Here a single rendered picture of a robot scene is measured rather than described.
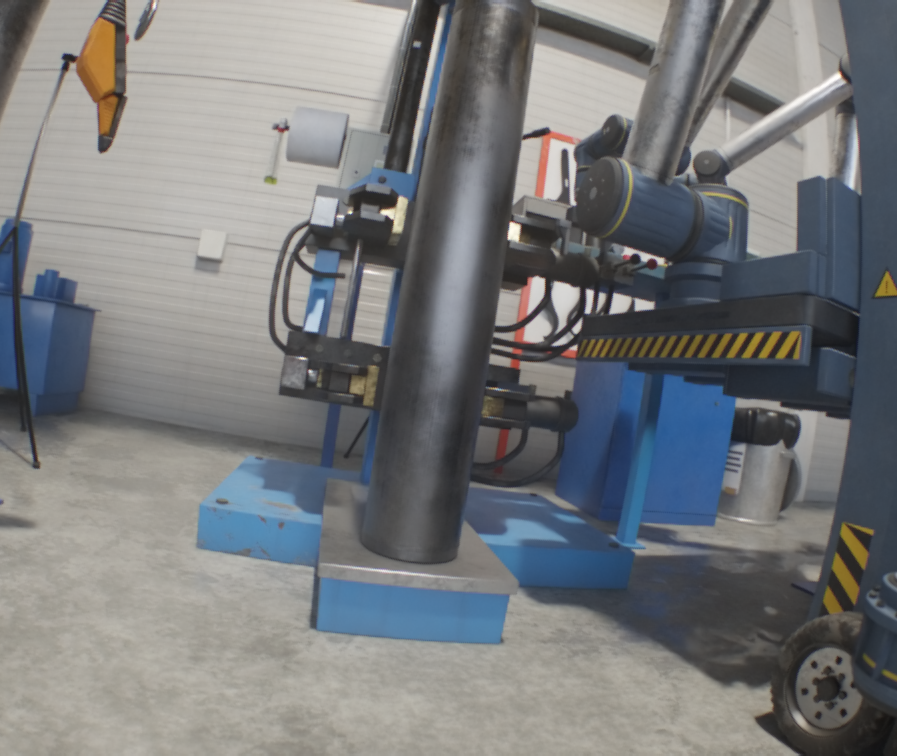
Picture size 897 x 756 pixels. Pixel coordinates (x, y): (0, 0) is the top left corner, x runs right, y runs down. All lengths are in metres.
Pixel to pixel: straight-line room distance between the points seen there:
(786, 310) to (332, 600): 1.01
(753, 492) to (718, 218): 2.19
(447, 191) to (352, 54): 3.06
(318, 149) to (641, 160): 1.59
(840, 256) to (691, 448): 1.96
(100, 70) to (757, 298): 1.41
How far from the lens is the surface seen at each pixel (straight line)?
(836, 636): 1.00
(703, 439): 2.99
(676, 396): 2.87
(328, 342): 1.74
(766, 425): 3.34
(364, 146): 2.57
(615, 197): 1.29
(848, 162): 2.35
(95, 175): 4.17
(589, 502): 2.85
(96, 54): 1.33
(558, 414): 1.76
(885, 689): 0.73
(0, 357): 3.42
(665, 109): 1.38
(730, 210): 1.51
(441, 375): 1.11
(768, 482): 3.42
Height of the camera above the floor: 0.52
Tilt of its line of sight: 1 degrees up
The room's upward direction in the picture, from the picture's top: 9 degrees clockwise
